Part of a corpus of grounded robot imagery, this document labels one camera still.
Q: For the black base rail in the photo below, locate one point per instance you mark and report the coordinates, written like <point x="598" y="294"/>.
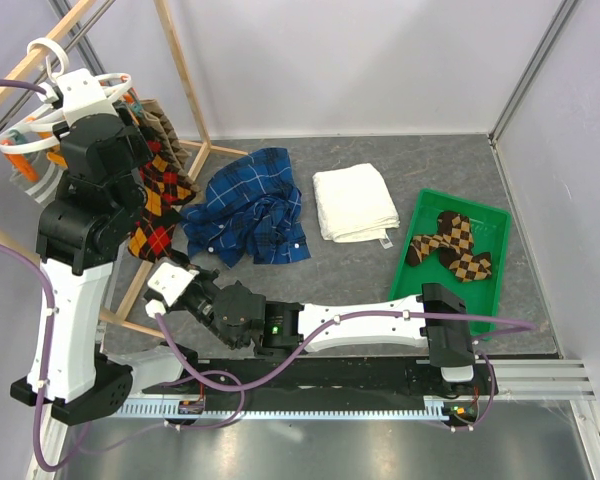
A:
<point x="362" y="385"/>

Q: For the blue plaid shirt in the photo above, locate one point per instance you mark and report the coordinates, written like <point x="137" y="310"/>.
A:
<point x="252" y="207"/>

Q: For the brown yellow argyle sock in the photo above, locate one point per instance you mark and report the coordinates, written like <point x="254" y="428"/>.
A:
<point x="456" y="254"/>

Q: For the black red argyle sock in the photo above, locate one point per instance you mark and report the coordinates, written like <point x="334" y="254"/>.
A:
<point x="152" y="237"/>

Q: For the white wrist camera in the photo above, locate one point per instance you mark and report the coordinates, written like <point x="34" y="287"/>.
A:
<point x="83" y="96"/>
<point x="165" y="287"/>

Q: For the grey white striped sock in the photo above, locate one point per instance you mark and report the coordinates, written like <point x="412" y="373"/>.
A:
<point x="43" y="190"/>

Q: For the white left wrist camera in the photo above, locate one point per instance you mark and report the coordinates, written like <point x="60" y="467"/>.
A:
<point x="83" y="96"/>

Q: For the green plastic tray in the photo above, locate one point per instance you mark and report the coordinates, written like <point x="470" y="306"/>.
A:
<point x="490" y="227"/>

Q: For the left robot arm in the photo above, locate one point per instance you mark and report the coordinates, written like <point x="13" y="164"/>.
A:
<point x="97" y="206"/>

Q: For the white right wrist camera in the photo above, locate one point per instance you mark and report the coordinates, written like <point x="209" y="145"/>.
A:
<point x="165" y="287"/>

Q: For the white round sock hanger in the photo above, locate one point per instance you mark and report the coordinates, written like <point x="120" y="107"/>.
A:
<point x="35" y="132"/>

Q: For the white folded towel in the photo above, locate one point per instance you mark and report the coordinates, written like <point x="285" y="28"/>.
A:
<point x="354" y="205"/>

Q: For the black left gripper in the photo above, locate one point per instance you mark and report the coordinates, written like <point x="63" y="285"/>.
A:
<point x="141" y="147"/>

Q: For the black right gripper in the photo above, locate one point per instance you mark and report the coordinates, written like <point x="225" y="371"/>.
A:
<point x="208" y="276"/>

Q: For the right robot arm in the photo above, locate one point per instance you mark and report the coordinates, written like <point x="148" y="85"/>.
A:
<point x="282" y="331"/>

